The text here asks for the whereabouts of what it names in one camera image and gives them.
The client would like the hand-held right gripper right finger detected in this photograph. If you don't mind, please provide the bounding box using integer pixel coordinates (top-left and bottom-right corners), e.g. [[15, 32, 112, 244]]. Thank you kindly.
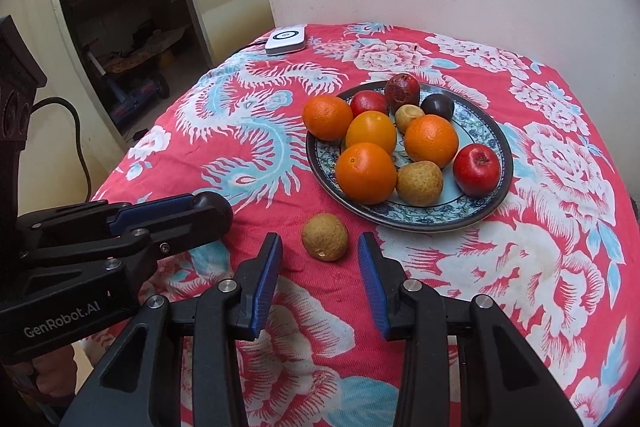
[[357, 232, 583, 427]]

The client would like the red apple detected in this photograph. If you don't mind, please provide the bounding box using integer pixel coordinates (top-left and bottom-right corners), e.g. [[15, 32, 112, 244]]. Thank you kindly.
[[349, 90, 390, 118], [453, 144, 501, 198]]

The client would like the tan sapodilla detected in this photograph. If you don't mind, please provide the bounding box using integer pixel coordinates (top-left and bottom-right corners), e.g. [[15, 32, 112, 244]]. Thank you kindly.
[[394, 105, 426, 134], [301, 213, 349, 262], [396, 160, 444, 207]]

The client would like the dark red pomegranate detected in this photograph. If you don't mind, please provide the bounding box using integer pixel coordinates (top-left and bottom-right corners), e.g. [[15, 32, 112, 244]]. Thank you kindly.
[[384, 73, 422, 114]]

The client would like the red floral tablecloth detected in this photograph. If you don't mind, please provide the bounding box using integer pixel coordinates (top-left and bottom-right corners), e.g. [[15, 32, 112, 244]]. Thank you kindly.
[[90, 22, 628, 427]]

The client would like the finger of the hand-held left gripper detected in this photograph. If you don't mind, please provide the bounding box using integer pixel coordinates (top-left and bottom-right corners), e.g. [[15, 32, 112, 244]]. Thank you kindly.
[[105, 212, 233, 270], [15, 193, 203, 250]]

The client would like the thin dark device cable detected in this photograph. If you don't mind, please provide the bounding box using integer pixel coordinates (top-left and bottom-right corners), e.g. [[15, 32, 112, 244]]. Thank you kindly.
[[232, 38, 268, 58]]

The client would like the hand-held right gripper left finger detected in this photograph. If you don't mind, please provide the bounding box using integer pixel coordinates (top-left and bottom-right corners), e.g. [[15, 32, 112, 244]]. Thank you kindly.
[[60, 232, 284, 427]]

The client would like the dark cluttered shelf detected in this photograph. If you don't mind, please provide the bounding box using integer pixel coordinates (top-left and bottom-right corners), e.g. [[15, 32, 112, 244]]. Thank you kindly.
[[50, 0, 211, 142]]

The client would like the person's left hand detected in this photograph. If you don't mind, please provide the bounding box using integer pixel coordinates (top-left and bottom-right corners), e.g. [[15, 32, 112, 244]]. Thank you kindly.
[[10, 354, 78, 403]]

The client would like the blue patterned plate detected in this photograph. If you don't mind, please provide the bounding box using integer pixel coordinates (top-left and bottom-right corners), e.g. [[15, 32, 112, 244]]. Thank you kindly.
[[306, 79, 514, 233]]

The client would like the white square device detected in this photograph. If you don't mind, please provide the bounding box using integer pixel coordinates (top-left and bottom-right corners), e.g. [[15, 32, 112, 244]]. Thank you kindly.
[[265, 22, 308, 56]]

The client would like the orange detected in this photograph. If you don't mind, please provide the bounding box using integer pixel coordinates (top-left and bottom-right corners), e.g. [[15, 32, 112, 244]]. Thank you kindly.
[[345, 111, 398, 156], [302, 95, 354, 142], [335, 142, 398, 206], [404, 114, 460, 169]]

